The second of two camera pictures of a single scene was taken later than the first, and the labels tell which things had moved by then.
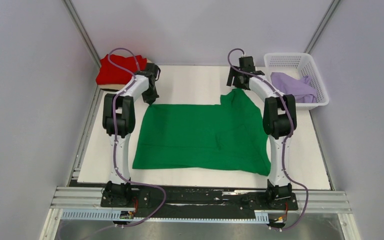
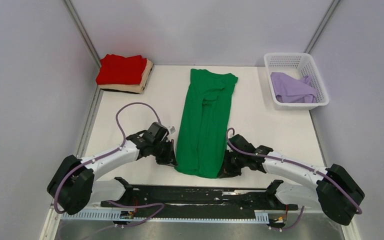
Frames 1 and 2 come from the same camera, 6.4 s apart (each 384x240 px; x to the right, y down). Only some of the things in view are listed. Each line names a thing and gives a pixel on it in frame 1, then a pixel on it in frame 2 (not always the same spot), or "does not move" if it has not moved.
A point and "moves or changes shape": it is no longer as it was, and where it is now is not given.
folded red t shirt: x=108 y=74 does not move
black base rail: x=186 y=200 does not move
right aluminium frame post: x=327 y=16 does not move
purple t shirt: x=303 y=89 does not move
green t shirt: x=229 y=136 moves or changes shape
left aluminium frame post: x=78 y=24 does not move
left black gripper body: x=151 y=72 -> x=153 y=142
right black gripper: x=235 y=73 -> x=226 y=171
